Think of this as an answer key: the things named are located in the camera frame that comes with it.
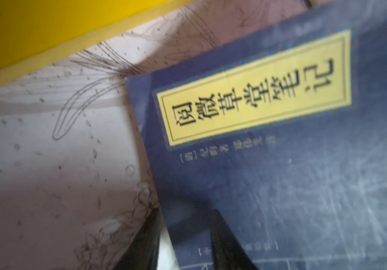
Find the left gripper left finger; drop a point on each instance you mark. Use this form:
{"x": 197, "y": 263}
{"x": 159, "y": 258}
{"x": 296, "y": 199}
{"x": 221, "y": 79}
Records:
{"x": 142, "y": 254}

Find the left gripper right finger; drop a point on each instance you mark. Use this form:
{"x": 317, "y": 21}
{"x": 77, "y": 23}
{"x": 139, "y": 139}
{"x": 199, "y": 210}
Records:
{"x": 227, "y": 252}

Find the blue book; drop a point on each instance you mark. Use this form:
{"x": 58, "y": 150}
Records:
{"x": 284, "y": 132}

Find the yellow pink blue bookshelf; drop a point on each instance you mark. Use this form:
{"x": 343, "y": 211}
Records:
{"x": 34, "y": 34}

